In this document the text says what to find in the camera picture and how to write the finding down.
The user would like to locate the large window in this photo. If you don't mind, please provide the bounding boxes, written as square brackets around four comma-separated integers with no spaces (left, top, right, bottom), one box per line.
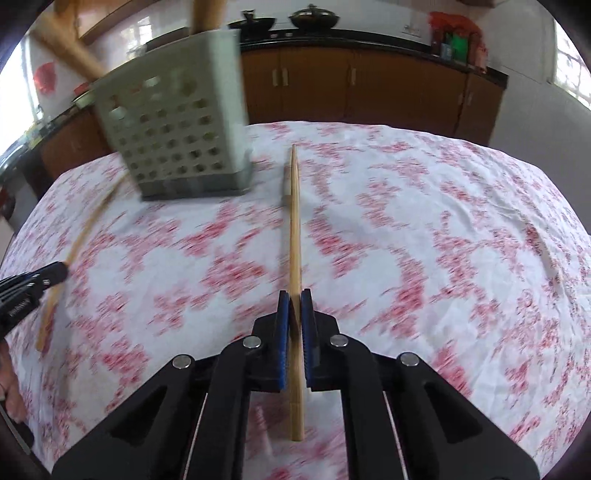
[0,46,47,153]

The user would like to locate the black kitchen countertop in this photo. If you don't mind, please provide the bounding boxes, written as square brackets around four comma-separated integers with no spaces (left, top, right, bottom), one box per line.
[0,28,509,153]

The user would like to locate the gas stove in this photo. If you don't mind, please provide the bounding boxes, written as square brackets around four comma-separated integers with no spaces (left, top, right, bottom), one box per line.
[240,28,342,42]

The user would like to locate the small window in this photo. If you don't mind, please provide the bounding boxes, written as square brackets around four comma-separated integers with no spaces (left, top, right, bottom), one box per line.
[554,18,591,107]

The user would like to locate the brown wooden kitchen cabinets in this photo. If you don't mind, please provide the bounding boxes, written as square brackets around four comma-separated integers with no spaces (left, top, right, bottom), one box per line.
[39,46,504,167]

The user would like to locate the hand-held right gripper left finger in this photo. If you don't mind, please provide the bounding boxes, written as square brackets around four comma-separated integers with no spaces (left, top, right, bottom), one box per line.
[51,290,291,480]

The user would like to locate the black wok with lid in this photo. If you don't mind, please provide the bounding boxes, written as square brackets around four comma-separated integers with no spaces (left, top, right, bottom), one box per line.
[288,4,341,29]

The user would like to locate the red floral tablecloth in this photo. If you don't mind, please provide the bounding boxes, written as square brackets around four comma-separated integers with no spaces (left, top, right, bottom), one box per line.
[0,121,591,480]

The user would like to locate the person's left hand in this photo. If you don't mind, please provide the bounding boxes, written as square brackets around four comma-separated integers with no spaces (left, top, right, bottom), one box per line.
[0,342,27,423]

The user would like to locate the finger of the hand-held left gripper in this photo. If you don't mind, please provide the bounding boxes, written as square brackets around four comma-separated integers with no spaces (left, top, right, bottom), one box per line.
[0,261,68,335]

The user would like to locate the green perforated chopstick holder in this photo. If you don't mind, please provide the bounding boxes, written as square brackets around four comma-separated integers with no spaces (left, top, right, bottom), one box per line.
[93,28,256,202]

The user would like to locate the red packages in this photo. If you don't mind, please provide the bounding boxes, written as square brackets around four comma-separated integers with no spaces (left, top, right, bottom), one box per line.
[427,11,488,72]

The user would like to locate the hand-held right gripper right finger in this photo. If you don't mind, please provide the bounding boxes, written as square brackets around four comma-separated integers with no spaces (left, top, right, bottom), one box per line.
[300,287,541,480]

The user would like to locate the red hanging bag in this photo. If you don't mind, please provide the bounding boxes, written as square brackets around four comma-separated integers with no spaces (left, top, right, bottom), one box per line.
[33,62,61,95]

